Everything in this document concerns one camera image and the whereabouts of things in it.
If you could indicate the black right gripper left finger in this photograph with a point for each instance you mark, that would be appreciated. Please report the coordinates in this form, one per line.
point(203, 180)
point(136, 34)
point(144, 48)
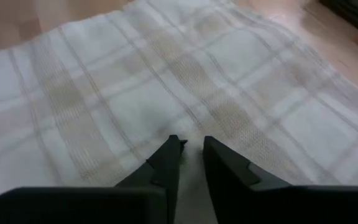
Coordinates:
point(104, 205)

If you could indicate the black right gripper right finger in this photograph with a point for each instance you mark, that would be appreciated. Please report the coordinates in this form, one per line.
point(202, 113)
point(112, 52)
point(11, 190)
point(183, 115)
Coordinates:
point(275, 205)

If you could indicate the white towel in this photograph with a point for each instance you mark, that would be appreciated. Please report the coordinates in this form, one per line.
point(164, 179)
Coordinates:
point(135, 93)

